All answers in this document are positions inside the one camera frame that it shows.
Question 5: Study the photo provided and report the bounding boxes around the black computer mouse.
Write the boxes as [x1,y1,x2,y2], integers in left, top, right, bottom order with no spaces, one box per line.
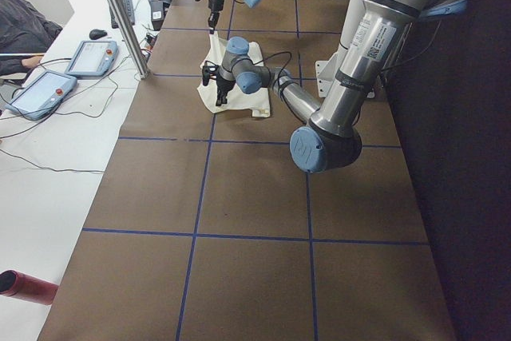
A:
[89,29,108,40]

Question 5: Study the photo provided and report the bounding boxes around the near blue teach pendant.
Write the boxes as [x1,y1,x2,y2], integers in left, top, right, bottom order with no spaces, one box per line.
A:
[6,70,77,121]

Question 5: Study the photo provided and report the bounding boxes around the blue teach pendant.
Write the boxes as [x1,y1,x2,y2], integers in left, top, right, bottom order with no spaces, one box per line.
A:
[6,70,77,121]
[65,40,118,77]

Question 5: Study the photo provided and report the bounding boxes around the black keyboard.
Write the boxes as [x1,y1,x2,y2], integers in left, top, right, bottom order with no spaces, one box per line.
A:
[109,0,135,29]

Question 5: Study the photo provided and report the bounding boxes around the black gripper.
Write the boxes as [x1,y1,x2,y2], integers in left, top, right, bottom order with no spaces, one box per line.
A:
[216,75,235,107]
[208,0,222,35]

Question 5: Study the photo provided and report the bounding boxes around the seated person dark clothes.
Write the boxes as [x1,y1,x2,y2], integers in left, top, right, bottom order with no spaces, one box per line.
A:
[1,0,63,76]

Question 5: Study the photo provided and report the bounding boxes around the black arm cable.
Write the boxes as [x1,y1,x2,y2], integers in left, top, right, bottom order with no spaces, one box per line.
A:
[251,51,295,90]

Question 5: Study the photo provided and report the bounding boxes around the far blue teach pendant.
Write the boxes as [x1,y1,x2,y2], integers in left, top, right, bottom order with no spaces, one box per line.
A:
[65,40,118,77]

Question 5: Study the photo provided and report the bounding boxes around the aluminium frame post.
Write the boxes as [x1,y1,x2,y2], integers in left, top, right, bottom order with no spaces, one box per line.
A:
[107,0,149,79]

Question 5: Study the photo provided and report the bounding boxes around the black power adapter box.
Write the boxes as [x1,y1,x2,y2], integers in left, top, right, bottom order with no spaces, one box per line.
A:
[149,0,165,31]

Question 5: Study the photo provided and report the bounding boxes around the red cylinder tube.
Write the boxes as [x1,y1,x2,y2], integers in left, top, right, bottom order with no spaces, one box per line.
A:
[1,270,59,305]

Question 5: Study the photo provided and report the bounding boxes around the cream long-sleeve cat shirt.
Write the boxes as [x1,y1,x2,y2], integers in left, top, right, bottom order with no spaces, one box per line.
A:
[197,32,271,118]

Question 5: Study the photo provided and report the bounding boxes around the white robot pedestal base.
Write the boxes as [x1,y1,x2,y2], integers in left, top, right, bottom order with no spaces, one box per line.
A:
[315,0,377,99]

